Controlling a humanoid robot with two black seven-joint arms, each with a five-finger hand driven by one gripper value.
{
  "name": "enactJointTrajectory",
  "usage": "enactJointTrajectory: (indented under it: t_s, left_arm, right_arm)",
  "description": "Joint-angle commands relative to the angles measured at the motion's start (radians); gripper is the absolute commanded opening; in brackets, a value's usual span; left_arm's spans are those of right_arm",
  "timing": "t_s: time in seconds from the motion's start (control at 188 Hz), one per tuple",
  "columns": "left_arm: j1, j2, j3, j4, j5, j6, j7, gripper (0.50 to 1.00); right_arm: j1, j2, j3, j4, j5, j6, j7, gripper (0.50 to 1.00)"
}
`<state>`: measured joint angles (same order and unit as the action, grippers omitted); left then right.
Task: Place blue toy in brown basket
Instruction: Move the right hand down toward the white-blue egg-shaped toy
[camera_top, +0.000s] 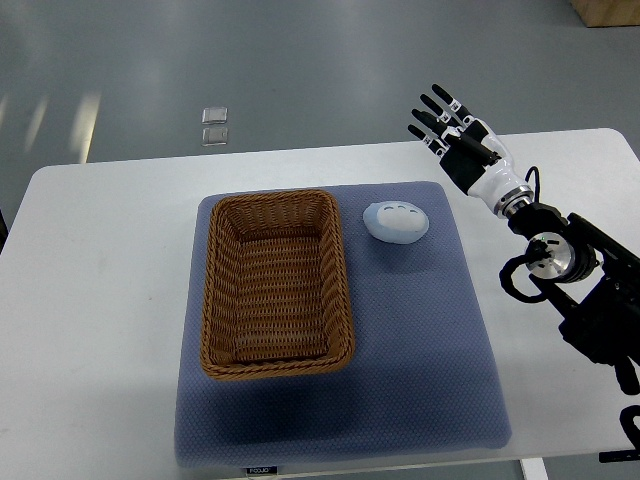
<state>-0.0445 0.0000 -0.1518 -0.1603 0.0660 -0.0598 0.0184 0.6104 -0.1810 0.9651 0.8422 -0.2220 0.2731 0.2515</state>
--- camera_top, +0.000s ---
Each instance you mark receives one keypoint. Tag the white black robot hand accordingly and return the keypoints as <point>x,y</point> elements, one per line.
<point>473,156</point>

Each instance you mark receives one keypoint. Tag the blue white plush toy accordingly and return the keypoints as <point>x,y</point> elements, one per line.
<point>395,222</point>

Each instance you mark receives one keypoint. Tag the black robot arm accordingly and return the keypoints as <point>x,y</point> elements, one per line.
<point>588,277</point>

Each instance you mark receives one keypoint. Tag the brown wicker basket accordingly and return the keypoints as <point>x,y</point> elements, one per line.
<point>276,295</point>

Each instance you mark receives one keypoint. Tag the wooden box corner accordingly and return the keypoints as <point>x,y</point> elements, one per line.
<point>607,13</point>

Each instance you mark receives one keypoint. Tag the lower clear floor plate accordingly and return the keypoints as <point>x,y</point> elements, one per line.
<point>215,136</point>

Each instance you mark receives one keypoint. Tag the clear floor plate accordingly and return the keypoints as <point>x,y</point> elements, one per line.
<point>215,136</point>
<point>214,115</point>

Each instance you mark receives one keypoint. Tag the upper clear floor plate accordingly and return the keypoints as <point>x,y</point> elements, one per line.
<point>214,115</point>

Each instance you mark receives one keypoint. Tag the blue foam cushion mat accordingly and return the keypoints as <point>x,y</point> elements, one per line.
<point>423,378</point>

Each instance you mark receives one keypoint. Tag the white table leg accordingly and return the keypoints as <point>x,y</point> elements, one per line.
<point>533,469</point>

